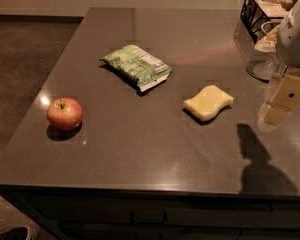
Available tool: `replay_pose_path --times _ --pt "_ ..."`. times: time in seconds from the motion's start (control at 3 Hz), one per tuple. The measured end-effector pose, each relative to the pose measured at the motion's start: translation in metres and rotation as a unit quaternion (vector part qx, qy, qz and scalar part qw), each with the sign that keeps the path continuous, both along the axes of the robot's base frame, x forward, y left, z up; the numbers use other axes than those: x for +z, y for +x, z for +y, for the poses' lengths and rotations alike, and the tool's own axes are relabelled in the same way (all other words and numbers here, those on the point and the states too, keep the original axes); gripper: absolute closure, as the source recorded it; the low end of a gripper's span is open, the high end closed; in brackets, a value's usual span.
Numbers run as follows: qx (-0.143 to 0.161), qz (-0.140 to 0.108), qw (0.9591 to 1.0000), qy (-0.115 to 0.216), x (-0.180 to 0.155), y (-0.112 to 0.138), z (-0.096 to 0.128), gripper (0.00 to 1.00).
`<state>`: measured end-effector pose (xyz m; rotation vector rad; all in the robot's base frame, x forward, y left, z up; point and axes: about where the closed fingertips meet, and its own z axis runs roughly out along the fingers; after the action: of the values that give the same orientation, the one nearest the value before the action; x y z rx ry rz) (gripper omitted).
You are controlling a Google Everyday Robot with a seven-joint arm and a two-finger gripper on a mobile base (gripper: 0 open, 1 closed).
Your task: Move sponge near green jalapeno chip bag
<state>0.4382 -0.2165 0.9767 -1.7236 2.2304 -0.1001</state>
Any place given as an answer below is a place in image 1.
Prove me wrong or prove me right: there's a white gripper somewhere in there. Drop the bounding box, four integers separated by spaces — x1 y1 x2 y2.
262 0 300 126

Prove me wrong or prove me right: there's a yellow sponge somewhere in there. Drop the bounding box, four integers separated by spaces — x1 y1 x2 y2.
183 85 234 122

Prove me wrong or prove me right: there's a green jalapeno chip bag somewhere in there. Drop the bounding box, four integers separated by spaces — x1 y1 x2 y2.
101 45 172 92

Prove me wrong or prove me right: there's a clear glass jar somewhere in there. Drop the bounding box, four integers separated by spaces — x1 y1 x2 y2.
234 21 279 82

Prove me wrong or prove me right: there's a red apple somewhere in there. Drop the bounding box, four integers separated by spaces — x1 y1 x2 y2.
47 98 83 131

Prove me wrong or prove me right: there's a black shoe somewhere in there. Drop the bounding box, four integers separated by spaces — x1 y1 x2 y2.
0 226 31 240

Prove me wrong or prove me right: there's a black wire basket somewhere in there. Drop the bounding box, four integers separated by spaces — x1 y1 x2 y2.
240 0 297 42

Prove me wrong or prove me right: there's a dark drawer handle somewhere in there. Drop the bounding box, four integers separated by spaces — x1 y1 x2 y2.
130 208 167 225

